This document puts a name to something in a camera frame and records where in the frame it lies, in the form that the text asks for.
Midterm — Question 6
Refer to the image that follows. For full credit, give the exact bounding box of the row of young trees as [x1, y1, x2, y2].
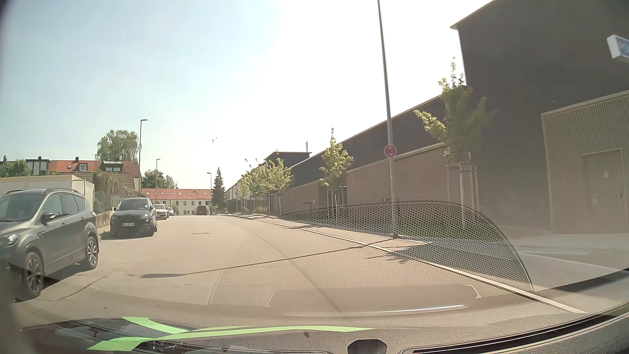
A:
[237, 156, 294, 215]

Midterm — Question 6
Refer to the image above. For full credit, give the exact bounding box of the dark house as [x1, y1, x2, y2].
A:
[24, 156, 51, 177]

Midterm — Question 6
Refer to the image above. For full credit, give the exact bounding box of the grey suv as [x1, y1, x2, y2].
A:
[0, 188, 100, 300]

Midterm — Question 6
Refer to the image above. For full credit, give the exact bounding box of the grey paved pavement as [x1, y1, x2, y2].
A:
[223, 212, 629, 315]

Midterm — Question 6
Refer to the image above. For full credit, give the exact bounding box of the black car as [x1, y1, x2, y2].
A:
[109, 197, 158, 239]

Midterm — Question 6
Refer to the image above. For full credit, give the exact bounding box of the grey asphalt road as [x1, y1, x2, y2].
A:
[12, 214, 588, 329]

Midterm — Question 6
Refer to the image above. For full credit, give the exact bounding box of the dark conifer tree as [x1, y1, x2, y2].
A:
[212, 167, 227, 210]

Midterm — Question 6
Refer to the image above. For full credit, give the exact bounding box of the green hedge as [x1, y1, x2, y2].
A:
[92, 170, 139, 214]

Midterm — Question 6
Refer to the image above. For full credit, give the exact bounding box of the lamp post with round sign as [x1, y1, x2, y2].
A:
[377, 0, 400, 237]

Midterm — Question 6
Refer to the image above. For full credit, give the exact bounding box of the tall leafy tree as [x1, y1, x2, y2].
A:
[96, 130, 140, 163]

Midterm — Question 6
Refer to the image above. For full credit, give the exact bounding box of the car's own bonnet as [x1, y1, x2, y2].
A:
[15, 301, 629, 354]

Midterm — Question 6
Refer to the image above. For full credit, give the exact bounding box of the house with red roof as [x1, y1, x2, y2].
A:
[48, 156, 141, 192]

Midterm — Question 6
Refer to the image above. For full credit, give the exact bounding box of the white garage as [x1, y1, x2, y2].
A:
[0, 174, 95, 209]

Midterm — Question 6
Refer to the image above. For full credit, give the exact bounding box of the green tree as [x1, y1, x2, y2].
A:
[141, 169, 179, 190]
[0, 158, 32, 178]

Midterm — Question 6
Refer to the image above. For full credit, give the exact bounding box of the young tree with stakes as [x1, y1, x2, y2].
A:
[413, 58, 497, 217]
[319, 128, 354, 217]

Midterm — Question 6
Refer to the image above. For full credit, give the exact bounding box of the dark brown building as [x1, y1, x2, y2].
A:
[225, 0, 629, 236]

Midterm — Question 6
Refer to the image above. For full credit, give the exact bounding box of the long white house red roof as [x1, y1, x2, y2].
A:
[141, 188, 213, 216]

